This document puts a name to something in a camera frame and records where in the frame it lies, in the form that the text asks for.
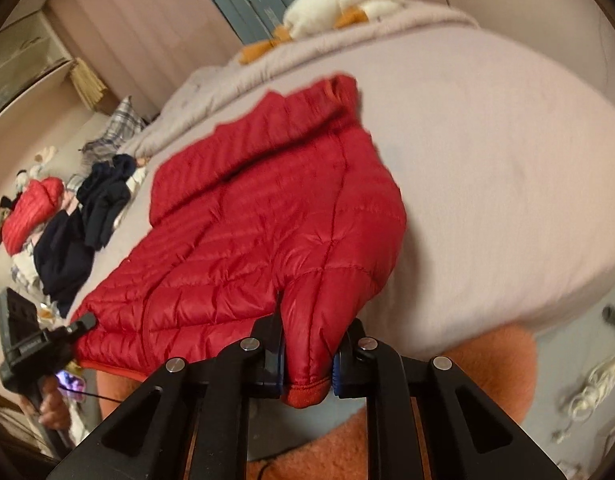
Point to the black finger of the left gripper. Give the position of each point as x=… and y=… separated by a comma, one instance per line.
x=85, y=324

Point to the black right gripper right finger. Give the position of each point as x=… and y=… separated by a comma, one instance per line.
x=430, y=420

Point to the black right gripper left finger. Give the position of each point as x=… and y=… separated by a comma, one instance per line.
x=187, y=420

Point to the red down puffer jacket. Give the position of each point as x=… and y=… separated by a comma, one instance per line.
x=288, y=210

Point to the dark navy clothes pile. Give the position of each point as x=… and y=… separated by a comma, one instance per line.
x=64, y=254

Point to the person's left hand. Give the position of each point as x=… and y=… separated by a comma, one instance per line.
x=53, y=413

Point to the folded red puffer jacket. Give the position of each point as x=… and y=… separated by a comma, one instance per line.
x=41, y=200

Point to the small white plush toy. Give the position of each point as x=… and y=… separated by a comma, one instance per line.
x=36, y=171

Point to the plaid grey pillow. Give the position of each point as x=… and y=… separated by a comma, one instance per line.
x=122, y=126

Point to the yellow tassel hanging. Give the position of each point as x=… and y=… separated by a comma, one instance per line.
x=88, y=85

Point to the pink curtain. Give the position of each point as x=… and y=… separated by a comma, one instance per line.
x=144, y=49

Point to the grey folded duvet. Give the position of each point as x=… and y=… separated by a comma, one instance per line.
x=209, y=89

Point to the white goose plush toy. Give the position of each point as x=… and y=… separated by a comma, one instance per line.
x=309, y=18

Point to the cream wall shelf unit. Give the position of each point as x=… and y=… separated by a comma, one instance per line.
x=30, y=51

